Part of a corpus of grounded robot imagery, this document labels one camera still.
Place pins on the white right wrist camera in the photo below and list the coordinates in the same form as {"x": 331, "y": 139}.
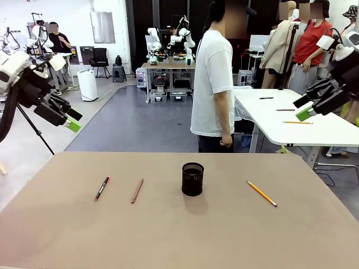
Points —
{"x": 326, "y": 42}

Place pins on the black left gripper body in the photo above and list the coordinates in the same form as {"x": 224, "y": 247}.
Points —
{"x": 32, "y": 87}

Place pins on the black bag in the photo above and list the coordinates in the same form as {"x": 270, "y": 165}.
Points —
{"x": 118, "y": 60}

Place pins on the person in bucket hat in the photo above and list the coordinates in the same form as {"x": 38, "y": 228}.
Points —
{"x": 352, "y": 19}

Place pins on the brown pen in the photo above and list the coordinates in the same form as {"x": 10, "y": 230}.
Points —
{"x": 285, "y": 110}
{"x": 137, "y": 191}

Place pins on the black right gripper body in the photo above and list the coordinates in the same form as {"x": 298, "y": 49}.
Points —
{"x": 349, "y": 78}

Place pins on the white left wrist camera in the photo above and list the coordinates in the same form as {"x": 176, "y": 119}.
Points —
{"x": 57, "y": 62}

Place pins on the black office chair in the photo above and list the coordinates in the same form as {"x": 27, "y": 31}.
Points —
{"x": 99, "y": 59}

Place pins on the mannequin in beige jacket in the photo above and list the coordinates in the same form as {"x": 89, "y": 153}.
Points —
{"x": 276, "y": 47}

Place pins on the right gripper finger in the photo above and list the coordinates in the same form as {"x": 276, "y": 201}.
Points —
{"x": 325, "y": 106}
{"x": 319, "y": 91}

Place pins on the wooden background workbench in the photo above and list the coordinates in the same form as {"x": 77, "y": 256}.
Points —
{"x": 168, "y": 65}

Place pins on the black tripod by mannequin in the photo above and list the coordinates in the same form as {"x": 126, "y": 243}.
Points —
{"x": 288, "y": 56}

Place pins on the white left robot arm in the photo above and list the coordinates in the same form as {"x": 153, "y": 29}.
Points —
{"x": 14, "y": 70}

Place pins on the person in white t-shirt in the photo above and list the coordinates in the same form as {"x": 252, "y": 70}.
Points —
{"x": 210, "y": 84}

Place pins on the white robot with red camera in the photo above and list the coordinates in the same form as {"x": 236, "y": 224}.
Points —
{"x": 39, "y": 33}

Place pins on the clear storage box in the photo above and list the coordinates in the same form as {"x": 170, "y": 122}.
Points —
{"x": 159, "y": 97}
{"x": 178, "y": 97}

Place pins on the yellow pencil with pink eraser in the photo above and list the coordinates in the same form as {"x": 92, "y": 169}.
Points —
{"x": 297, "y": 122}
{"x": 262, "y": 194}

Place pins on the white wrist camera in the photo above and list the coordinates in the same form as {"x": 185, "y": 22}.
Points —
{"x": 326, "y": 42}
{"x": 57, "y": 62}

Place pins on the person in red shirt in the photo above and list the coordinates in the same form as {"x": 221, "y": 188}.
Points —
{"x": 310, "y": 47}

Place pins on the red and black marker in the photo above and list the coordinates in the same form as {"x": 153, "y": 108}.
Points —
{"x": 102, "y": 188}

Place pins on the grey plastic stool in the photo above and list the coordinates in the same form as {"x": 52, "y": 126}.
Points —
{"x": 119, "y": 73}

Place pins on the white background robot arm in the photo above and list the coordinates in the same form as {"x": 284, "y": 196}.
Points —
{"x": 153, "y": 45}
{"x": 185, "y": 36}

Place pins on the person's right forearm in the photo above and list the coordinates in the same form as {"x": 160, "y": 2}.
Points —
{"x": 224, "y": 115}

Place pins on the computer case with lights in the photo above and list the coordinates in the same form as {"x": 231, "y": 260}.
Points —
{"x": 141, "y": 78}

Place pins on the black mesh pen holder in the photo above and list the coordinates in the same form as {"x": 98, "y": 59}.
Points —
{"x": 193, "y": 183}

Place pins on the white desk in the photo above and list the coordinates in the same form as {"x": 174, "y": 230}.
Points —
{"x": 280, "y": 129}

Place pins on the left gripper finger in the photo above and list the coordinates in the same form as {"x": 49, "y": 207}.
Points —
{"x": 66, "y": 106}
{"x": 56, "y": 117}

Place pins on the white air purifier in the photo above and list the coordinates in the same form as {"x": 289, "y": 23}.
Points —
{"x": 87, "y": 85}

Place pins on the white wall panel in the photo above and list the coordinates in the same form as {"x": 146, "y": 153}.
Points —
{"x": 102, "y": 27}

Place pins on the black pen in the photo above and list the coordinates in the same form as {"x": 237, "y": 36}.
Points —
{"x": 266, "y": 98}

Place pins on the person's right hand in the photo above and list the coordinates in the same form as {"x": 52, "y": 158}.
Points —
{"x": 226, "y": 140}

